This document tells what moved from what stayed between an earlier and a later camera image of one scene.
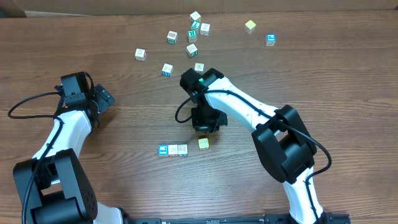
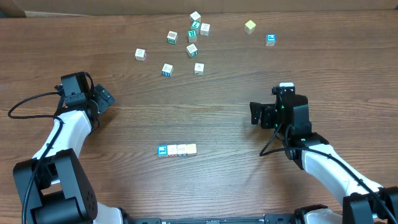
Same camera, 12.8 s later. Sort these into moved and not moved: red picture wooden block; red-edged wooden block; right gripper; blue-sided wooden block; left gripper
Moved: right gripper
Not moved: blue-sided wooden block; red picture wooden block; left gripper; red-edged wooden block
